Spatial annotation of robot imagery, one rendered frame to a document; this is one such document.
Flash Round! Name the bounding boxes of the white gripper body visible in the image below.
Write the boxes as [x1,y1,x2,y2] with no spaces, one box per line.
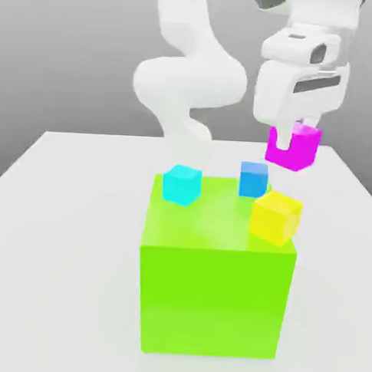
[252,58,351,131]

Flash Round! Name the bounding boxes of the small magenta cube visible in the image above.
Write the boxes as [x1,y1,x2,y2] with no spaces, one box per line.
[263,120,324,175]

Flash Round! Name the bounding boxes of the small blue cube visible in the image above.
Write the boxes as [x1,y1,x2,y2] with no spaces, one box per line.
[238,160,270,199]

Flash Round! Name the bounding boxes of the small yellow cube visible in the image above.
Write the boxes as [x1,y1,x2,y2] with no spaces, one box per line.
[248,189,305,249]

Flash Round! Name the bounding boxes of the small cyan cube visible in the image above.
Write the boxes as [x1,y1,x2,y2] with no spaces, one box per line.
[160,163,204,209]

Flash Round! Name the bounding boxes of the large green box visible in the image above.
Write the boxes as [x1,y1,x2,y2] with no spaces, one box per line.
[133,173,301,362]

